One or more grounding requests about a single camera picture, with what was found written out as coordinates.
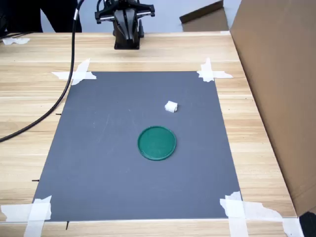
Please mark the small white plastic terminal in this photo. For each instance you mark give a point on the small white plastic terminal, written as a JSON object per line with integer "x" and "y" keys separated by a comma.
{"x": 170, "y": 106}

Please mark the round green lid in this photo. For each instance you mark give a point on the round green lid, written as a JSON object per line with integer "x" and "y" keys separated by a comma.
{"x": 156, "y": 144}

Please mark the flat brown cardboard piece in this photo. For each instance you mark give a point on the flat brown cardboard piece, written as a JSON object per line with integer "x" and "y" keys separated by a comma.
{"x": 205, "y": 22}

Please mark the white tape strip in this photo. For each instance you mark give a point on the white tape strip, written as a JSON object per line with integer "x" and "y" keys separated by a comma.
{"x": 87, "y": 75}
{"x": 222, "y": 74}
{"x": 207, "y": 65}
{"x": 82, "y": 67}
{"x": 259, "y": 209}
{"x": 238, "y": 224}
{"x": 14, "y": 212}
{"x": 35, "y": 222}

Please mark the person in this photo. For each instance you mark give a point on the person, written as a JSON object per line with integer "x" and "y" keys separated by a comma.
{"x": 24, "y": 14}

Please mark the dark grey mat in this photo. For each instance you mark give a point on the dark grey mat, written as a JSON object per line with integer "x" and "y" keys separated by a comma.
{"x": 111, "y": 172}

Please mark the large brown cardboard box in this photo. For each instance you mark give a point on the large brown cardboard box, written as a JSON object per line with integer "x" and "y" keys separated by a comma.
{"x": 284, "y": 98}

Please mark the large black object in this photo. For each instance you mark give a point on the large black object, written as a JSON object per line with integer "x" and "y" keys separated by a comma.
{"x": 308, "y": 225}

